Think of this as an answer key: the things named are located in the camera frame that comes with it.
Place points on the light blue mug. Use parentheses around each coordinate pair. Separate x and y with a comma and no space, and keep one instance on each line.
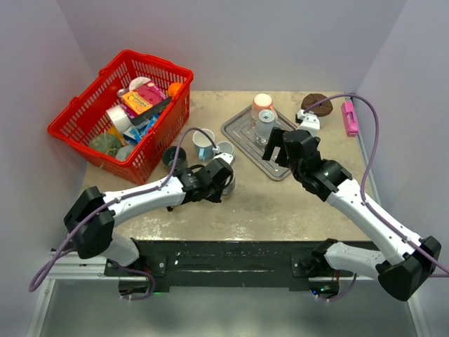
(203,146)

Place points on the metal tray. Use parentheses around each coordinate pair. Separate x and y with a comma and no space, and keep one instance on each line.
(239,130)

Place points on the red plastic basket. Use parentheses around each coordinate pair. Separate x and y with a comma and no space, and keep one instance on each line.
(85,116)

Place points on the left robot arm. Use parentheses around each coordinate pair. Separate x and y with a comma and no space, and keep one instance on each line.
(92,220)

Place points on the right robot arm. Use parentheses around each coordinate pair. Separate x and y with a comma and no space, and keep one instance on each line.
(402,261)

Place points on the blue white carton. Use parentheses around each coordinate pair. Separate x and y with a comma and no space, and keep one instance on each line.
(134,134)

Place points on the orange snack packet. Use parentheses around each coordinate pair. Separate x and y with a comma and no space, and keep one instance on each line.
(136,102)

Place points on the grey mug white base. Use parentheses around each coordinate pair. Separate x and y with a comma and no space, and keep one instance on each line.
(265,122)

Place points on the pink white mug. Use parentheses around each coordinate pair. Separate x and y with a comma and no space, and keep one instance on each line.
(262,101)

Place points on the green melon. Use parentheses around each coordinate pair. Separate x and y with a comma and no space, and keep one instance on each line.
(106,144)

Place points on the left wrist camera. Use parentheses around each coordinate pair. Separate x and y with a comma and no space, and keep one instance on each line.
(227,157)

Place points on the black knife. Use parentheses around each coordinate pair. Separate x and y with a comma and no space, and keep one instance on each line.
(147,116)

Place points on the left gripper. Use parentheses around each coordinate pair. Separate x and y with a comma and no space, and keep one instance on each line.
(217,197)

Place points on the pink box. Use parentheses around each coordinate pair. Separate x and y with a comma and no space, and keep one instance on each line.
(349,118)

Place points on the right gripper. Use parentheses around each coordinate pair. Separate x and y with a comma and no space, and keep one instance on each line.
(275,140)

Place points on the orange ball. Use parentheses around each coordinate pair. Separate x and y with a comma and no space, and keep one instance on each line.
(174,88)

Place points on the dark grey mug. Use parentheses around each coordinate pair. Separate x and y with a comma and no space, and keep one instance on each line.
(168,158)

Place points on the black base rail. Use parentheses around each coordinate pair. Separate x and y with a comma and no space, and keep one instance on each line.
(242,264)

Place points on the blue speckled mug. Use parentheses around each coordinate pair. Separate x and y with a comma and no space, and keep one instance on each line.
(225,147)

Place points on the white tape roll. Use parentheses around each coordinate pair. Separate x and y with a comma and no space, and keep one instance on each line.
(119,118)

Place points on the dark blue-grey mug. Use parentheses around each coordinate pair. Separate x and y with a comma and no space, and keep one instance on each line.
(229,186)

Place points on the pink snack packet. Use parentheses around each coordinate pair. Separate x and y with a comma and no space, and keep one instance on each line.
(147,89)

